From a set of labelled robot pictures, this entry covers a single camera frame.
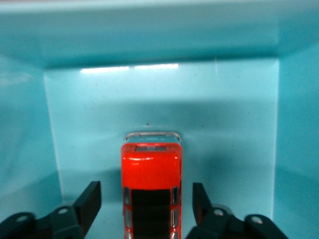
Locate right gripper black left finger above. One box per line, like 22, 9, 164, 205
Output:
0, 181, 102, 239

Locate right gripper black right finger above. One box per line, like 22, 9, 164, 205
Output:
185, 182, 290, 239

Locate orange toy bus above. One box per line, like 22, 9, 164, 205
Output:
121, 130, 184, 239

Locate blue plastic box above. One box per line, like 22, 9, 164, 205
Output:
0, 0, 319, 239

